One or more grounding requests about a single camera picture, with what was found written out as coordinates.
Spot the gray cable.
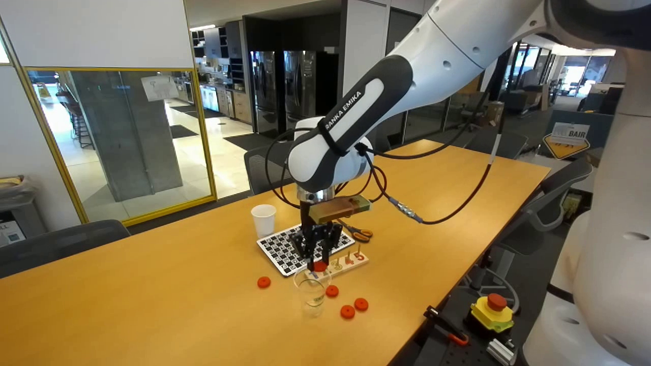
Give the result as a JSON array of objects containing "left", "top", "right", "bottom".
[{"left": 474, "top": 266, "right": 524, "bottom": 312}]

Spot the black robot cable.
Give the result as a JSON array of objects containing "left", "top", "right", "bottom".
[{"left": 263, "top": 88, "right": 497, "bottom": 227}]

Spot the wood framed glass partition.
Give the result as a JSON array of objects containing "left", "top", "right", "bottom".
[{"left": 13, "top": 64, "right": 220, "bottom": 227}]

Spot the wooden number peg board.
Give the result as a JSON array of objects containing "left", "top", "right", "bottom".
[{"left": 304, "top": 247, "right": 373, "bottom": 282}]

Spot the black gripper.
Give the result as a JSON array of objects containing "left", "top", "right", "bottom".
[{"left": 300, "top": 202, "right": 346, "bottom": 270}]

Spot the gray office chair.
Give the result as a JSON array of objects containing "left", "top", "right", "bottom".
[
  {"left": 505, "top": 159, "right": 597, "bottom": 255},
  {"left": 243, "top": 145, "right": 301, "bottom": 195}
]

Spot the clear plastic cup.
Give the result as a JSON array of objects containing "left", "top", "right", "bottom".
[{"left": 291, "top": 269, "right": 333, "bottom": 321}]

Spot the paper sign on glass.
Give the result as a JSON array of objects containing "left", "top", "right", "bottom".
[{"left": 138, "top": 73, "right": 182, "bottom": 103}]

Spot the tan wrist camera box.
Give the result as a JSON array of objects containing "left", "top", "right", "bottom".
[{"left": 308, "top": 193, "right": 375, "bottom": 227}]

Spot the black white checkerboard calibration board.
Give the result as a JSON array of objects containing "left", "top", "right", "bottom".
[{"left": 254, "top": 221, "right": 359, "bottom": 281}]

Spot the black orange bar clamp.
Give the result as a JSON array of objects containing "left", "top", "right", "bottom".
[{"left": 423, "top": 304, "right": 472, "bottom": 349}]

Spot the white paper cup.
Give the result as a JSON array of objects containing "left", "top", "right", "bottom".
[{"left": 249, "top": 203, "right": 278, "bottom": 239}]

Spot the gray trash bin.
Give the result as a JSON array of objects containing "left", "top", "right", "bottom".
[{"left": 0, "top": 177, "right": 48, "bottom": 239}]

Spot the yellow red emergency stop button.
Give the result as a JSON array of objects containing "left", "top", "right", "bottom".
[{"left": 471, "top": 290, "right": 517, "bottom": 334}]

